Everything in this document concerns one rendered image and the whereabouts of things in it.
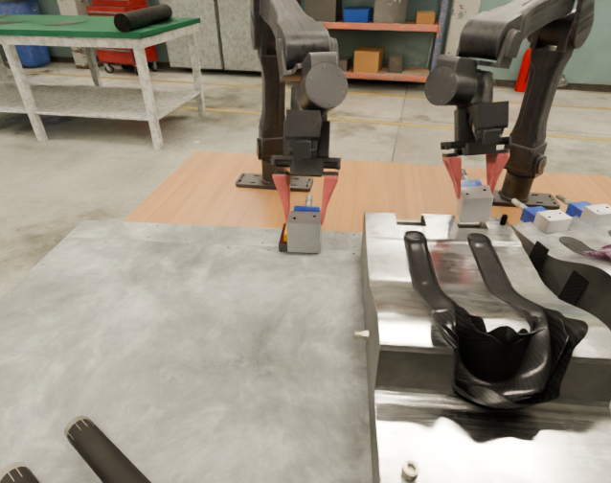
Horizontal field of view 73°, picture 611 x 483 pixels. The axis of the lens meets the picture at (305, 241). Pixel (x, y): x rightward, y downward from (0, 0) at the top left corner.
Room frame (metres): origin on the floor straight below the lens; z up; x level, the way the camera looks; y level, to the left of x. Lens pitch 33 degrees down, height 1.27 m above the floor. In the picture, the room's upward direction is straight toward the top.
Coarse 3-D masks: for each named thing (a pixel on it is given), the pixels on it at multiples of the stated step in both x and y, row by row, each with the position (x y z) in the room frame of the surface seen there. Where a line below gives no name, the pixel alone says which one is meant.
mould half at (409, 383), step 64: (384, 256) 0.54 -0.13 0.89; (448, 256) 0.54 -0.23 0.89; (512, 256) 0.54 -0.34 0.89; (384, 320) 0.34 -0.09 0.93; (512, 320) 0.35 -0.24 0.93; (384, 384) 0.30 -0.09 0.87; (448, 384) 0.30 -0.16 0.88; (576, 384) 0.29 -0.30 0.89; (384, 448) 0.24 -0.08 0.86; (448, 448) 0.24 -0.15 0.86; (512, 448) 0.24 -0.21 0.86; (576, 448) 0.24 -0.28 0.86
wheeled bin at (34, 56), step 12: (0, 0) 6.64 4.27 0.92; (12, 0) 6.62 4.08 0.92; (24, 0) 6.77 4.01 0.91; (36, 0) 7.05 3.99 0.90; (0, 12) 6.70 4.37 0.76; (12, 12) 6.67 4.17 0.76; (24, 12) 6.77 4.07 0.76; (36, 12) 7.02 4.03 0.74; (24, 48) 6.71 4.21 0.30; (36, 48) 6.83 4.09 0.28; (24, 60) 6.74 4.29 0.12; (36, 60) 6.76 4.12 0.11; (48, 60) 7.01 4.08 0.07
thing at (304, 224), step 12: (288, 216) 0.54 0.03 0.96; (300, 216) 0.54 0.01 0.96; (312, 216) 0.54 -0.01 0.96; (288, 228) 0.52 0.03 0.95; (300, 228) 0.52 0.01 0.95; (312, 228) 0.52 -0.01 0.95; (288, 240) 0.52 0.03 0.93; (300, 240) 0.52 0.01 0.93; (312, 240) 0.52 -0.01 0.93; (312, 252) 0.52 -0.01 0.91
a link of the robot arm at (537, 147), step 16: (544, 32) 0.87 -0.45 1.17; (560, 32) 0.85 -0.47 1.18; (544, 48) 0.88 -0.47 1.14; (560, 48) 0.84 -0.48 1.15; (544, 64) 0.86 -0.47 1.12; (560, 64) 0.85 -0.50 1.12; (528, 80) 0.88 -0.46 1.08; (544, 80) 0.86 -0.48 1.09; (528, 96) 0.88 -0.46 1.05; (544, 96) 0.85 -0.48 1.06; (528, 112) 0.87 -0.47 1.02; (544, 112) 0.86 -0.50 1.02; (512, 128) 0.89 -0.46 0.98; (528, 128) 0.86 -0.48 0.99; (544, 128) 0.87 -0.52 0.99; (512, 144) 0.88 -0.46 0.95; (528, 144) 0.86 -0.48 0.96; (544, 144) 0.87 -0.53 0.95; (512, 160) 0.87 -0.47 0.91; (528, 160) 0.85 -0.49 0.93
